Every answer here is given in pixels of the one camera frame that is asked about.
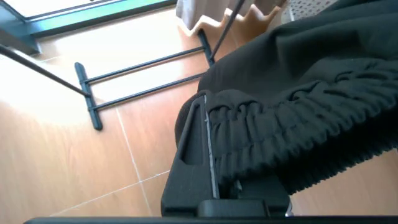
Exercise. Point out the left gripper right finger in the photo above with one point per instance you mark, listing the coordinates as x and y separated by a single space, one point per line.
264 193

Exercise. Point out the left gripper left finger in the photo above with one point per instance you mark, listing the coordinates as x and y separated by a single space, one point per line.
189 180

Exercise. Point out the black clothes rack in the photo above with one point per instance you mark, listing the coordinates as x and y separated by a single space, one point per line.
88 93

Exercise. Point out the white laundry basket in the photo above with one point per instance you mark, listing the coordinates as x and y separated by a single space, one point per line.
311 7

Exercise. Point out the beige curtain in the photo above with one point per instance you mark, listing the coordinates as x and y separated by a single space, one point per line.
202 12

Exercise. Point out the window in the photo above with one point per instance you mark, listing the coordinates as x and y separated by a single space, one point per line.
93 15

